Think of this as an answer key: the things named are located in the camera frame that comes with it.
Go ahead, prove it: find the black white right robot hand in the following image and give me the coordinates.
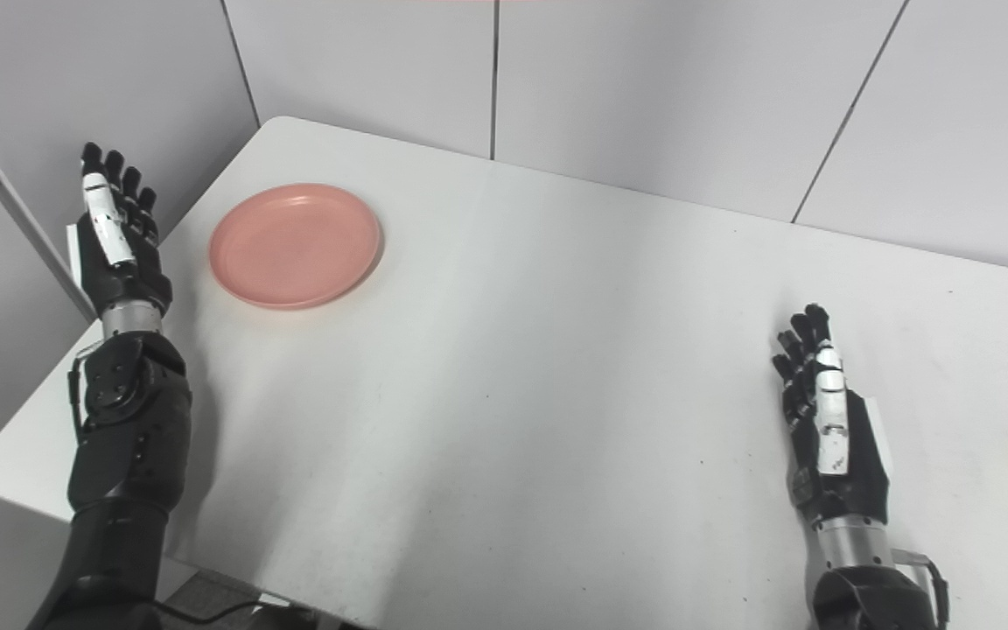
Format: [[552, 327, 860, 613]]
[[772, 303, 892, 529]]

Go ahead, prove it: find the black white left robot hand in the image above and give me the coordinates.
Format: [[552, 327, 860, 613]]
[[66, 142, 174, 321]]

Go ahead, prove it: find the pink round plate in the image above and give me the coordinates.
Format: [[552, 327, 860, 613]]
[[208, 182, 382, 311]]

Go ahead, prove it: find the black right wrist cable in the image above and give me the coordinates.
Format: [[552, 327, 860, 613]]
[[893, 549, 951, 630]]

